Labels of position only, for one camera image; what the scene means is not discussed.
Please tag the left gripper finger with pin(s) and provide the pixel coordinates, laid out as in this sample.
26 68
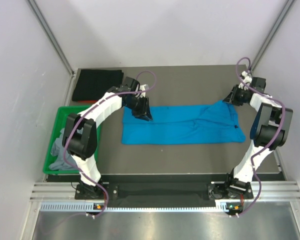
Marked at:
147 111
140 115

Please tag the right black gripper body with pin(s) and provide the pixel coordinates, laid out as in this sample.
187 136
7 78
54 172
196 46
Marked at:
238 99

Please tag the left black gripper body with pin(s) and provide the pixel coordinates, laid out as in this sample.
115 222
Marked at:
138 103

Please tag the blue t shirt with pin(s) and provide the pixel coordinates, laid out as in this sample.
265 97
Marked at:
216 123

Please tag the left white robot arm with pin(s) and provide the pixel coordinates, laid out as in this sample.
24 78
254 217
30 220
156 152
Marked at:
80 138

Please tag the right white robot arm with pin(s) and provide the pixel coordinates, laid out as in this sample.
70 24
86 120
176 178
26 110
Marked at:
270 127

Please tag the folded black t shirt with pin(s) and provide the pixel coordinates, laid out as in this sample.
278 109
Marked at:
92 84

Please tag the folded red t shirt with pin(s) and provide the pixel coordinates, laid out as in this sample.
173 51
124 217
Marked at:
87 102

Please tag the green plastic bin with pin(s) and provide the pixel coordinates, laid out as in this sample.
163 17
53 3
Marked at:
59 123

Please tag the grey t shirt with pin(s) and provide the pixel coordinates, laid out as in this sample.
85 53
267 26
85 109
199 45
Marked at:
57 151

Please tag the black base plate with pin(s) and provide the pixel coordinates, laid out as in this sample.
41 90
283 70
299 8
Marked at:
156 194

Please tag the right aluminium frame post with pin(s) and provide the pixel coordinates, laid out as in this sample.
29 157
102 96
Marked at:
275 27

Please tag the aluminium frame post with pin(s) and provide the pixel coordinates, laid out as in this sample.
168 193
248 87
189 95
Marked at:
50 35
275 27

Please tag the slotted cable duct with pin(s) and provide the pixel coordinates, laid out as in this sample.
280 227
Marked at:
92 207

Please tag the aluminium front rail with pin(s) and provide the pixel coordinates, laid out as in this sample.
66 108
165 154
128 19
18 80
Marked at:
52 191

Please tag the left aluminium frame post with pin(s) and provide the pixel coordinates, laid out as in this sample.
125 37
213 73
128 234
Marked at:
50 35

